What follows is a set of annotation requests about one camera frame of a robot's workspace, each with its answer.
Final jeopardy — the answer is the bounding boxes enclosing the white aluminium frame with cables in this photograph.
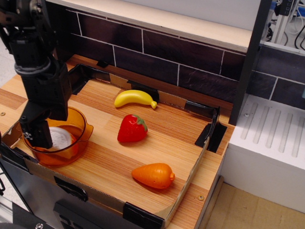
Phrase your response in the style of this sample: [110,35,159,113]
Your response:
[261,0,305,56]

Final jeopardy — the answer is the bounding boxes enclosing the white ridged sink drainboard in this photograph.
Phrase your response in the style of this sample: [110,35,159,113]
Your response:
[221,95,305,212]

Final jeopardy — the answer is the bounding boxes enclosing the white and orange toy sushi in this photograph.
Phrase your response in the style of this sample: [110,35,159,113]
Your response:
[47,127,78,159]

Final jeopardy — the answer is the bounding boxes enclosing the cardboard fence with black tape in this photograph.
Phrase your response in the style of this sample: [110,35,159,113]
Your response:
[0,63,228,229]

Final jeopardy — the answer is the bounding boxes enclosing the orange transparent plastic pot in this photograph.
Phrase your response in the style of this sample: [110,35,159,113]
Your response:
[22,107,93,167]

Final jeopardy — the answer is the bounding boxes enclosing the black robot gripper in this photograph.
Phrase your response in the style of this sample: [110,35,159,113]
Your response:
[18,59,72,149]

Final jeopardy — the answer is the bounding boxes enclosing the red toy strawberry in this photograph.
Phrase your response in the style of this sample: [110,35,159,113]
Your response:
[117,114,148,143]

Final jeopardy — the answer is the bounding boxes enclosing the yellow toy banana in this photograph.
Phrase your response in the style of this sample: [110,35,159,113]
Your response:
[114,90,157,109]

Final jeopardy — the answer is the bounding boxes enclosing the dark brick backsplash shelf unit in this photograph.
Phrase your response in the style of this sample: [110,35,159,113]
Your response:
[45,0,264,125]

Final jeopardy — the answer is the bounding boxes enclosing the orange toy carrot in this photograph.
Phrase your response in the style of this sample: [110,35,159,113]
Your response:
[131,163,175,189]

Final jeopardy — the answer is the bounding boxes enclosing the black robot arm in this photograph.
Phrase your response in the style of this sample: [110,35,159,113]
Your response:
[0,0,72,149]

